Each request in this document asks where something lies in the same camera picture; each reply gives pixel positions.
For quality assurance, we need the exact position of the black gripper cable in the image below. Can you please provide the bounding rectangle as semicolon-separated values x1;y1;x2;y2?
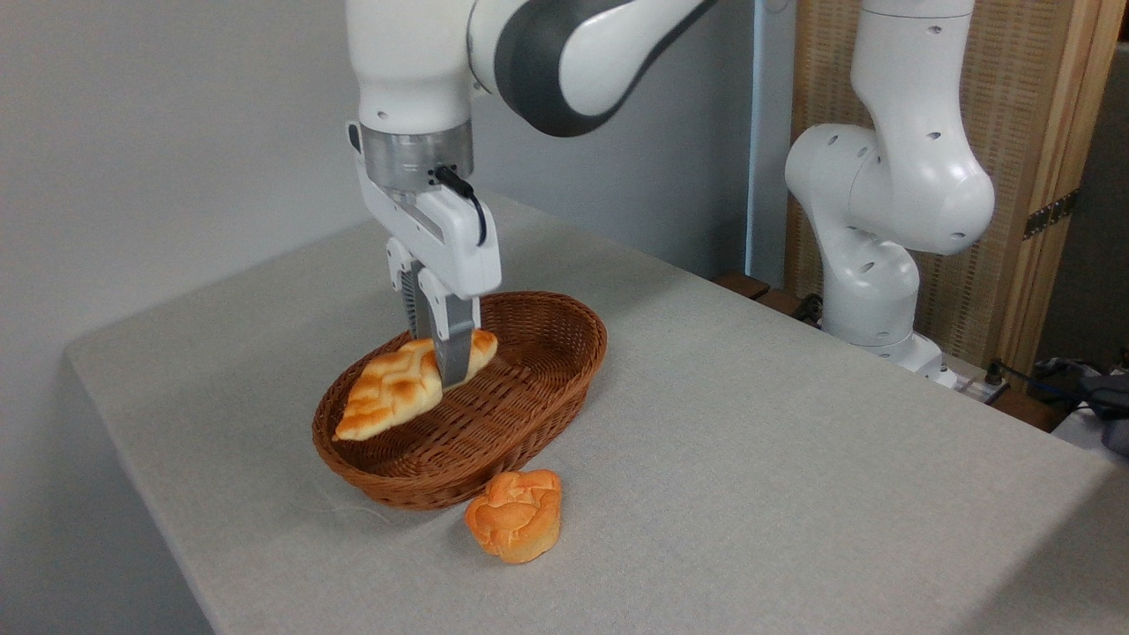
432;165;489;247

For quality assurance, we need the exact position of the grey tablecloth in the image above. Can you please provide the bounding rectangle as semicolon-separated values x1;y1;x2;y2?
64;185;1129;635

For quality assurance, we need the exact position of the brown wicker oval basket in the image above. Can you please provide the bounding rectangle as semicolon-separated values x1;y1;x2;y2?
311;291;609;512

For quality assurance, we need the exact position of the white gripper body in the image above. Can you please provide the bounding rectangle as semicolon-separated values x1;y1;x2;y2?
347;122;504;299

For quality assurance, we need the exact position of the round golden bread bun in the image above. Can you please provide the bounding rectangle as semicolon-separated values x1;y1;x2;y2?
464;469;563;565

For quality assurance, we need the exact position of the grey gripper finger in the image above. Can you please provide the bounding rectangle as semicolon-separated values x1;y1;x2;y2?
417;267;482;390
385;236;435;343

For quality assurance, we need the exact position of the wooden rattan folding screen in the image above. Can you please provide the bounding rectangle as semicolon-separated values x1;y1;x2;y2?
785;0;1129;380

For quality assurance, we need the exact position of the dark metal screen hinge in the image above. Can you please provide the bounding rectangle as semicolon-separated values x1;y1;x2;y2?
1023;190;1079;241

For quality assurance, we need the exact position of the dark grey fabric bundle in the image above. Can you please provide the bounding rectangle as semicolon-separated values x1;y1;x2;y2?
1036;351;1129;459

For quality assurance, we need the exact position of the black cable with plug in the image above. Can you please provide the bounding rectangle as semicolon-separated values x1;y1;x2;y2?
981;357;1059;407

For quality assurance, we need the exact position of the long braided bread loaf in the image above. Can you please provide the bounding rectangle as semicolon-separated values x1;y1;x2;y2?
333;329;499;443

